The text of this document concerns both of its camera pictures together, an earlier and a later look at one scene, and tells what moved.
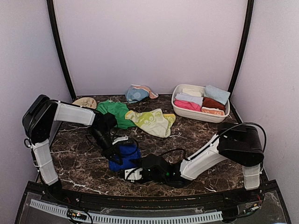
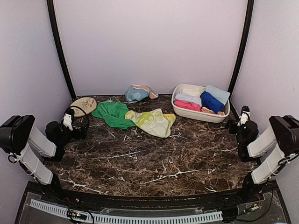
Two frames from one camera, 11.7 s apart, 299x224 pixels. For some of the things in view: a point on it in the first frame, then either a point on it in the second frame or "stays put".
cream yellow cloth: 153,123 stays put
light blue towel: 218,95 stays put
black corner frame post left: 56,31 stays put
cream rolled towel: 196,92 stays put
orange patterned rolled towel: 212,110 stays put
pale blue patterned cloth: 135,92 stays put
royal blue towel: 125,152 → 209,101
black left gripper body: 98,135 → 63,140
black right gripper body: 159,179 → 232,129
